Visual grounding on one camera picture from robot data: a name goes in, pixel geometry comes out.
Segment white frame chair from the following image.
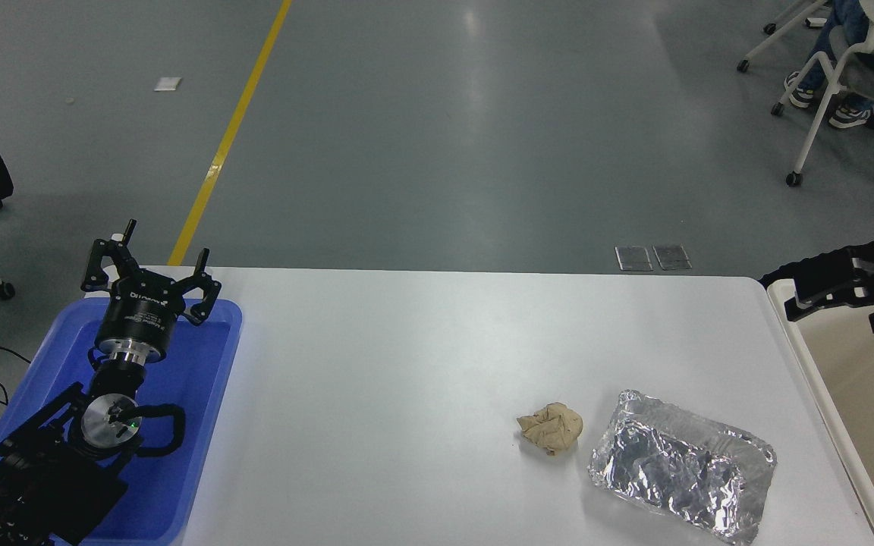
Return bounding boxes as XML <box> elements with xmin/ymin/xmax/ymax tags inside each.
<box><xmin>771</xmin><ymin>23</ymin><xmax>874</xmax><ymax>188</ymax></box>

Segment crumpled tan paper ball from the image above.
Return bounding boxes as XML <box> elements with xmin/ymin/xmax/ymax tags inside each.
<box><xmin>517</xmin><ymin>402</ymin><xmax>584</xmax><ymax>457</ymax></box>

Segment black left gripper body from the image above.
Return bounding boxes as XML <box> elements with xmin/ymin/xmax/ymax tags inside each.
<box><xmin>94</xmin><ymin>277</ymin><xmax>186</xmax><ymax>356</ymax></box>

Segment large pale bin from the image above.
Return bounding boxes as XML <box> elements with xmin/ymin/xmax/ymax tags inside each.
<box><xmin>767</xmin><ymin>278</ymin><xmax>874</xmax><ymax>546</ymax></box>

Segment foil tray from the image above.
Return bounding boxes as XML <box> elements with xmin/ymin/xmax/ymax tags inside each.
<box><xmin>587</xmin><ymin>389</ymin><xmax>778</xmax><ymax>546</ymax></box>

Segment blue plastic tray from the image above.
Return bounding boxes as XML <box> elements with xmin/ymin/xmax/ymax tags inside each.
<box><xmin>0</xmin><ymin>297</ymin><xmax>244</xmax><ymax>546</ymax></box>

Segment metal floor plate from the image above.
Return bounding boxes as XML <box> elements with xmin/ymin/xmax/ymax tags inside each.
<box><xmin>615</xmin><ymin>245</ymin><xmax>653</xmax><ymax>272</ymax></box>
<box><xmin>653</xmin><ymin>244</ymin><xmax>693</xmax><ymax>271</ymax></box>

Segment white chair legs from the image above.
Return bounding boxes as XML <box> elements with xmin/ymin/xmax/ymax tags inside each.
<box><xmin>737</xmin><ymin>0</ymin><xmax>832</xmax><ymax>74</ymax></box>

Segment seated person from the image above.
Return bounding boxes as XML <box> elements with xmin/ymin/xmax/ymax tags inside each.
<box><xmin>784</xmin><ymin>0</ymin><xmax>874</xmax><ymax>130</ymax></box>

